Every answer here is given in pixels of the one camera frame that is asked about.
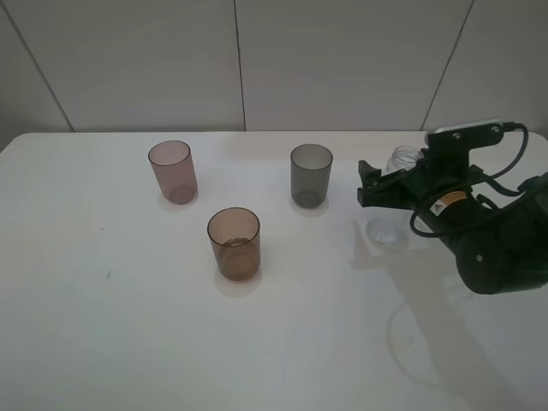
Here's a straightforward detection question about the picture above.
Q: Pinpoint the grey translucent cup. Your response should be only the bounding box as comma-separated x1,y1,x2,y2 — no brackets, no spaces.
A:
290,144,333,209

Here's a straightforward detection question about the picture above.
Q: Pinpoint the brown translucent cup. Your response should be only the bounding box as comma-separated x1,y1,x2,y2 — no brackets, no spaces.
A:
206,207,260,282

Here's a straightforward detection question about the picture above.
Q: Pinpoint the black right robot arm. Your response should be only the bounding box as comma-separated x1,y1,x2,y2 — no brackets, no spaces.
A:
357,160,547,295

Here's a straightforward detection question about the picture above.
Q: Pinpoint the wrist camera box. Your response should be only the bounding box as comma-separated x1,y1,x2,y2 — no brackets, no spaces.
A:
425,119,504,164

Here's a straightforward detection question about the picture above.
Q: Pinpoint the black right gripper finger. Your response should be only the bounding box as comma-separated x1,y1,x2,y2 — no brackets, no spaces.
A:
357,179,411,210
358,160,424,191

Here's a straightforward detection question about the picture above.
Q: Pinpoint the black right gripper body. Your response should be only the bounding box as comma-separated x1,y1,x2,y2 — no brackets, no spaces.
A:
402,159,488,234

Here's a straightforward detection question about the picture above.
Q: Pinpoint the clear plastic water bottle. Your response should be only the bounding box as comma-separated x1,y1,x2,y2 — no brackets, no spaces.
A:
365,146,423,248

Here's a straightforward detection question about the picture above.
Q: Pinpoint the pink translucent cup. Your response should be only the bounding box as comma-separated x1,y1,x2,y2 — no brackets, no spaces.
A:
148,140,198,205

